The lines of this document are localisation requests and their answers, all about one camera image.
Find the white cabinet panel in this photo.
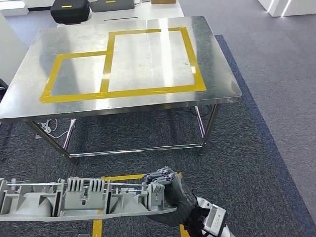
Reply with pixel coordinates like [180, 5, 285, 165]
[0, 13, 26, 87]

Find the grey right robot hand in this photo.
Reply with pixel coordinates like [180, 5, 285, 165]
[144, 166, 198, 228]

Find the stainless steel workbench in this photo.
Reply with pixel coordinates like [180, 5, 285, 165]
[0, 15, 243, 164]

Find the white table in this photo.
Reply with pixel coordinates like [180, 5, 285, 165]
[57, 0, 185, 28]

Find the black carry case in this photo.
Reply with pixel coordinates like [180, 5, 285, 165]
[51, 0, 91, 24]

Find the white power cable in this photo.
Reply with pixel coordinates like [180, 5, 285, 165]
[35, 119, 69, 140]

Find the grey carry case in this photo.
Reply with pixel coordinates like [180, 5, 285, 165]
[90, 0, 135, 13]

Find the black cable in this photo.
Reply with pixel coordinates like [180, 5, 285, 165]
[190, 104, 213, 117]

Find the grey plastic wheel hubcap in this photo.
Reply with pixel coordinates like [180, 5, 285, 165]
[0, 176, 178, 222]

